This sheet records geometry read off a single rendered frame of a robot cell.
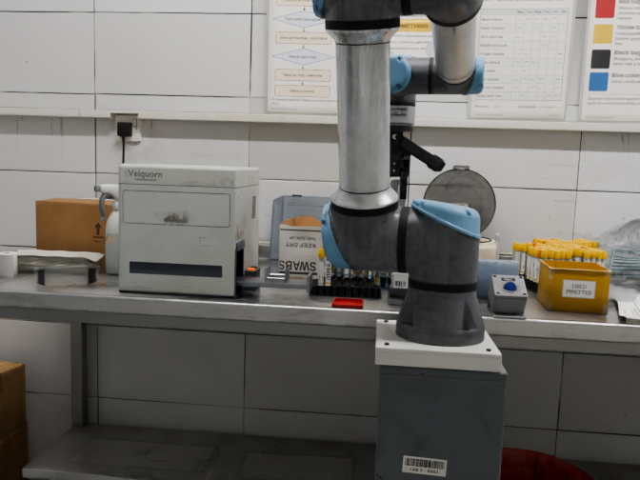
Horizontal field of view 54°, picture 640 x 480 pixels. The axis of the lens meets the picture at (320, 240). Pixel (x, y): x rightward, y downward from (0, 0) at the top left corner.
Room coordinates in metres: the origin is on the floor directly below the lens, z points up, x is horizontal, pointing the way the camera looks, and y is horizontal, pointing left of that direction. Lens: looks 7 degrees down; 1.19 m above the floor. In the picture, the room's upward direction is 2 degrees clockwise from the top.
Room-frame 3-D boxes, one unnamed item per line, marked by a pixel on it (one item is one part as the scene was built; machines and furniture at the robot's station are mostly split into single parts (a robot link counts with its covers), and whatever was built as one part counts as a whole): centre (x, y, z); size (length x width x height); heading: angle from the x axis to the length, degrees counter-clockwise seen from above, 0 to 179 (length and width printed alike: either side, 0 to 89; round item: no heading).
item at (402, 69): (1.34, -0.16, 1.38); 0.11 x 0.11 x 0.08; 76
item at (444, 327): (1.06, -0.21, 0.95); 0.15 x 0.15 x 0.10
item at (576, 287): (1.45, -0.60, 0.93); 0.13 x 0.13 x 0.10; 81
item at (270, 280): (1.45, 0.12, 0.92); 0.21 x 0.07 x 0.05; 85
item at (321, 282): (1.52, -0.07, 0.93); 0.17 x 0.09 x 0.11; 85
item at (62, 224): (1.91, 0.67, 0.97); 0.31 x 0.23 x 0.18; 78
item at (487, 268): (1.48, -0.42, 0.92); 0.10 x 0.07 x 0.10; 79
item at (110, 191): (1.68, 0.55, 1.00); 0.09 x 0.08 x 0.24; 175
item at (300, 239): (1.83, -0.02, 0.95); 0.29 x 0.25 x 0.15; 175
